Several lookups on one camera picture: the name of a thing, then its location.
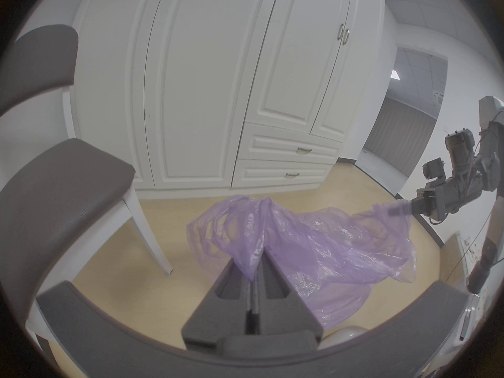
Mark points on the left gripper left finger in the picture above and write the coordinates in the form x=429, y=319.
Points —
x=214, y=313

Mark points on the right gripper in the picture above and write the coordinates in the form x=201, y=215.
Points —
x=449, y=195

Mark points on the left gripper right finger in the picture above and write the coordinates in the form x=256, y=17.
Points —
x=283, y=309

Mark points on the purple plastic bag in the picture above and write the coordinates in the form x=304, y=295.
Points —
x=315, y=246

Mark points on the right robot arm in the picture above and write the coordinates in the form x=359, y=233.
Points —
x=488, y=163

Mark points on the grey curtain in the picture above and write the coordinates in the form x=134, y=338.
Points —
x=401, y=132

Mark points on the grey and white chair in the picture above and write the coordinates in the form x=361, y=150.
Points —
x=59, y=195

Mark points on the white wardrobe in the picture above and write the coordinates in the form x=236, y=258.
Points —
x=197, y=93

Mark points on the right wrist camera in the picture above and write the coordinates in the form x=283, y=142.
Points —
x=434, y=168

